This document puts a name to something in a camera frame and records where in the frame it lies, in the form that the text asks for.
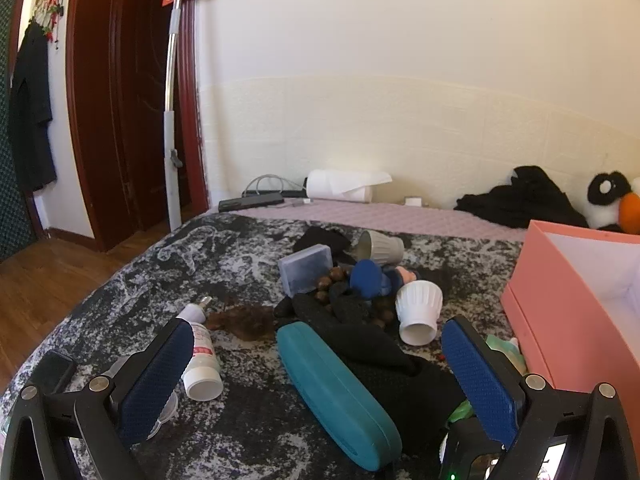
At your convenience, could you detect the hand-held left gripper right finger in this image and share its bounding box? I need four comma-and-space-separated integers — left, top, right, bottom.
441, 316, 640, 480

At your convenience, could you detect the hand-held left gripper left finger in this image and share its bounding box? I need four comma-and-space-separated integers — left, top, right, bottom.
0, 317, 196, 480

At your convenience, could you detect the mint green soft pouch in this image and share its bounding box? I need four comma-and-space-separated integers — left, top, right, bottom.
486, 335, 528, 376

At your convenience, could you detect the clear plastic cup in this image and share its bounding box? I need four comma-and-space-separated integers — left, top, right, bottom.
147, 392, 179, 438

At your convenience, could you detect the white capped bottle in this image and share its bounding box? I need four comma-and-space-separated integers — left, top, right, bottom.
181, 321, 224, 402

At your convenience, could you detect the small white spray bottle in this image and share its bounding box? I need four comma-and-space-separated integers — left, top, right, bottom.
176, 296, 213, 325

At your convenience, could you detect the white ribbed cup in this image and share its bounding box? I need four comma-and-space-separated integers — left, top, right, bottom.
395, 280, 444, 346

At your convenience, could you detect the black knit glove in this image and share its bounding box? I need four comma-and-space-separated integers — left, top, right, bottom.
292, 225, 353, 266
272, 282, 468, 456

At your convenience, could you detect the pink cardboard box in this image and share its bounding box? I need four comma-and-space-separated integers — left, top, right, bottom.
500, 219, 640, 413

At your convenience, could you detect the brown fur pompom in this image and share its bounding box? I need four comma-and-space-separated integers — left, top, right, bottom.
206, 304, 276, 342

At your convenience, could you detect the teal glasses case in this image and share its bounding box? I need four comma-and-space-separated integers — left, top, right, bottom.
276, 322, 403, 472

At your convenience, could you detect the blue cloth doll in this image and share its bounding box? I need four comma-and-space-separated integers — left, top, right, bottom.
350, 259, 421, 302

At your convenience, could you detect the wooden bead bracelet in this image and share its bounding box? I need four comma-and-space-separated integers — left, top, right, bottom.
314, 266, 401, 330

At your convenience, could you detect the translucent grey plastic box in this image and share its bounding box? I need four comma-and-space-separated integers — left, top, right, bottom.
278, 244, 333, 297

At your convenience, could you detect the black phone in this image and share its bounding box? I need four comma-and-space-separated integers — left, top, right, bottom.
36, 350, 77, 407

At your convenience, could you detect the grey ribbed cup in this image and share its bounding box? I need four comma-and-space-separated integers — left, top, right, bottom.
354, 230, 405, 266

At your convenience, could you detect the pink quilted sheet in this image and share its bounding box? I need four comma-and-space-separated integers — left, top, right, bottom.
235, 197, 528, 243

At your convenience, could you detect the black clothing pile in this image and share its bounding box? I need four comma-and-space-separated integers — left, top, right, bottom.
454, 165, 590, 230

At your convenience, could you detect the black power strip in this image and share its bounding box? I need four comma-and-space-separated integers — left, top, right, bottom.
218, 191, 285, 212

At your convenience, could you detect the white metal pole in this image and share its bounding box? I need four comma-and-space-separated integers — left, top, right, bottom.
161, 0, 187, 228

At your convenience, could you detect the panda plush toy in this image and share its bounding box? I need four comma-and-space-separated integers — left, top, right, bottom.
586, 171, 640, 235

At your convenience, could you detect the dark green quilted curtain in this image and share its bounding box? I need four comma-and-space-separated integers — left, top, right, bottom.
0, 0, 48, 263

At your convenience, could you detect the white paper towel roll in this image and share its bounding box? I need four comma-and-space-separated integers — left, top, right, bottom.
306, 169, 393, 204

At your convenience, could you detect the dark red wooden door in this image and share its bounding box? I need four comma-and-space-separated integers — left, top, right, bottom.
65, 0, 210, 253

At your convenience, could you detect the black hanging coat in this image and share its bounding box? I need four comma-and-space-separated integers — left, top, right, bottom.
7, 20, 57, 193

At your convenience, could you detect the red hanging decoration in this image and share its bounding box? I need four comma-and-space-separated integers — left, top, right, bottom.
32, 0, 68, 51

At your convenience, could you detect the grey cable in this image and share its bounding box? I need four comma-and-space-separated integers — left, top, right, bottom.
243, 174, 306, 198

